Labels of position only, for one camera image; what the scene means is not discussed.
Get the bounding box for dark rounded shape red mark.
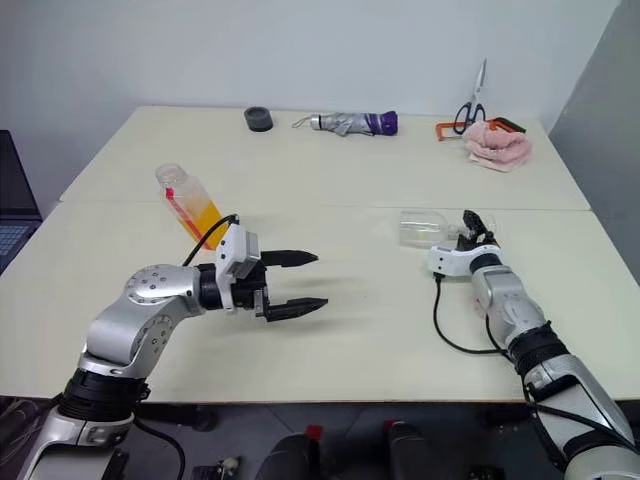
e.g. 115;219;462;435
259;424;322;480
383;419;442;480

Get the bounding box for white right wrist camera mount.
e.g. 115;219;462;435
427;241;502;279

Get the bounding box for black handled scissors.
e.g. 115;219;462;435
453;58;489;135

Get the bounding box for clear orange juice bottle red stripe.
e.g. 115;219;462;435
154;162;225;251

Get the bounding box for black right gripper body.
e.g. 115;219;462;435
454;230;501;252

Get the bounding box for folded silver and purple umbrella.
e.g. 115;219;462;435
292;110;400;138

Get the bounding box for pink crumpled towel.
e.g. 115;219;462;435
462;120;533;174

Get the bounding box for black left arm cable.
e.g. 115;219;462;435
130;214;240;480

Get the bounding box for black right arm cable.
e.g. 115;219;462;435
432;272;635;451

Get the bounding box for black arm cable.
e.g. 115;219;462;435
130;214;240;480
432;272;635;451

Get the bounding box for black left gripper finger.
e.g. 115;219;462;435
264;297;330;323
260;248;320;269

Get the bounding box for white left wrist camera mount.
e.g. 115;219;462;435
215;223;262;315

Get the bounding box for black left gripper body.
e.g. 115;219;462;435
232;259;274;321

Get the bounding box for dark laptop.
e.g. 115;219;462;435
0;130;42;274

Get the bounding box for dark grey round tape roll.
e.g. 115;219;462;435
243;105;275;134

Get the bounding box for clear plastic bottle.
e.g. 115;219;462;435
398;209;496;249

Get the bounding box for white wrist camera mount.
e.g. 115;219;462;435
215;223;262;315
427;241;502;279

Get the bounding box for orange and black hand tool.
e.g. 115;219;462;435
435;117;528;143

